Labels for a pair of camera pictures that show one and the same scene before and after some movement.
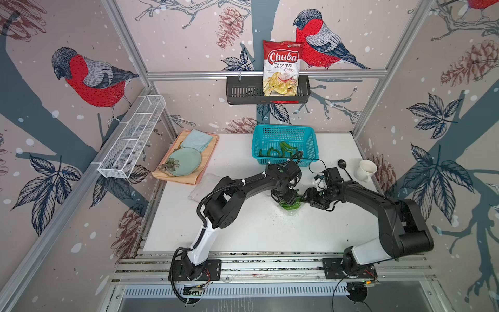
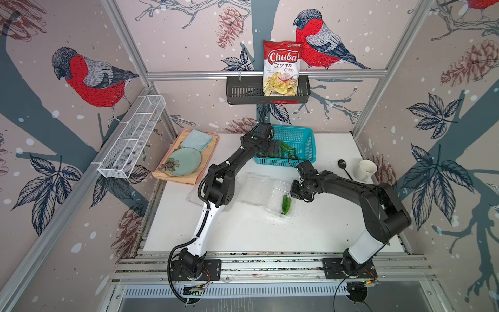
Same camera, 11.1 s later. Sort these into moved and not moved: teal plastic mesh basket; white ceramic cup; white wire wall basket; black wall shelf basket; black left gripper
Moved: black left gripper
Not moved: teal plastic mesh basket; black wall shelf basket; white ceramic cup; white wire wall basket
